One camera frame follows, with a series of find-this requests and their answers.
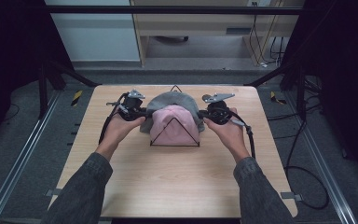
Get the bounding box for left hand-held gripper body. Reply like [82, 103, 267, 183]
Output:
[117, 89, 147, 122]

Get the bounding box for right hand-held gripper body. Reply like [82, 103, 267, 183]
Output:
[202, 92, 236, 125]

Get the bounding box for pink beanie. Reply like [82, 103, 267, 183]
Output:
[148, 105, 200, 147]

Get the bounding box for grey beanie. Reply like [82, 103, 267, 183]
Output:
[139, 91, 206, 134]

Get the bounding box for black wire rack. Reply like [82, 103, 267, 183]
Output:
[149, 84, 200, 147]

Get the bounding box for person's right hand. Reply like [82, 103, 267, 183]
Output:
[203, 107, 251, 164]

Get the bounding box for person's left hand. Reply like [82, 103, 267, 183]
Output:
[95, 113, 146, 162]

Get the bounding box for yellow black striped tape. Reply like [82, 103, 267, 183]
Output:
[71, 90, 84, 107]
[269, 91, 287, 105]

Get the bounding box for white cabinet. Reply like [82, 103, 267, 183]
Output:
[44, 0, 142, 63]

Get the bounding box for black metal stand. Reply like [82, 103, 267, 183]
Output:
[244, 60, 308, 121]
[37, 59, 102, 119]

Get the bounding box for light wooden desk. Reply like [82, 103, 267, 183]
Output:
[130, 0, 306, 68]

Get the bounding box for black curtain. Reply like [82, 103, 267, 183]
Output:
[0, 0, 76, 150]
[281, 0, 358, 181]

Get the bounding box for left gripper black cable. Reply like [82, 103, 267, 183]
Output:
[98, 91, 129, 145]

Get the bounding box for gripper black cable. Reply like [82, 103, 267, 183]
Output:
[98, 91, 129, 145]
[229, 111, 257, 160]

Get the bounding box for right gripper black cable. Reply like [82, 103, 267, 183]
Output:
[229, 111, 257, 160]

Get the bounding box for hanging black cables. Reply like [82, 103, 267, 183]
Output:
[249, 1, 286, 68]

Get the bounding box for black horizontal frame bar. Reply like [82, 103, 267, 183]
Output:
[45, 5, 304, 16]

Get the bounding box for grey table bracket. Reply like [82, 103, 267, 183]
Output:
[44, 188, 63, 198]
[281, 191, 303, 202]

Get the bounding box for aluminium floor rail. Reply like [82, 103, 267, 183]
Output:
[285, 92, 358, 224]
[0, 92, 62, 224]

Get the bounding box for black floor cable loop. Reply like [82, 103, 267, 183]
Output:
[283, 118, 330, 210]

